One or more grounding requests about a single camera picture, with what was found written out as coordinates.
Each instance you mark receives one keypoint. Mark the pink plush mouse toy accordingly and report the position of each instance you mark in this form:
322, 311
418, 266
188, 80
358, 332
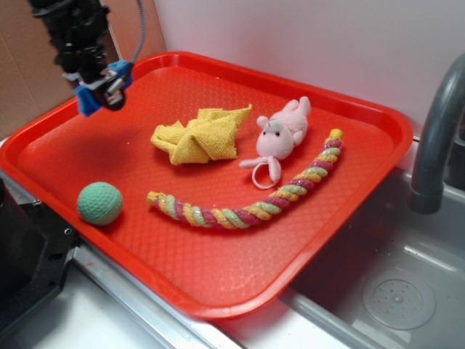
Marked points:
280, 135

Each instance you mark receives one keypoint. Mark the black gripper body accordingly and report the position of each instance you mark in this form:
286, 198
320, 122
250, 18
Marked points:
76, 29

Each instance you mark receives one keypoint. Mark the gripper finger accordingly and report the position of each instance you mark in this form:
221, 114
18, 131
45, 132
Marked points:
111, 94
109, 74

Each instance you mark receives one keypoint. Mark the grey faucet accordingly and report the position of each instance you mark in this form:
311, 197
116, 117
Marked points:
440, 155

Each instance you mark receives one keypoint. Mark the multicolour twisted rope toy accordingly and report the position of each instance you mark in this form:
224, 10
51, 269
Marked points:
262, 211

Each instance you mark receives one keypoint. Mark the red plastic tray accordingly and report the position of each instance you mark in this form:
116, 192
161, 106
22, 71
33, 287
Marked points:
206, 273

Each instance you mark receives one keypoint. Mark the yellow folded cloth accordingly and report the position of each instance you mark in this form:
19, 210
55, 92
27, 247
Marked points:
209, 137

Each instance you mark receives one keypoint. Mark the brown cardboard panel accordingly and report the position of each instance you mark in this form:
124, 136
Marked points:
32, 83

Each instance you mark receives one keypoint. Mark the blue sponge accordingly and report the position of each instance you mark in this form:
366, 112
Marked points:
87, 99

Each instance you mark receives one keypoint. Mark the grey plastic sink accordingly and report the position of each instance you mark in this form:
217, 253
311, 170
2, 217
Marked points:
389, 278

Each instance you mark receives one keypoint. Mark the green rubber ball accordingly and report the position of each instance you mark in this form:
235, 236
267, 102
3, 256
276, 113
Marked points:
100, 203

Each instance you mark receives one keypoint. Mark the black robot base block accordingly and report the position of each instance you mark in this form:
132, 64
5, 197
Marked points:
36, 248

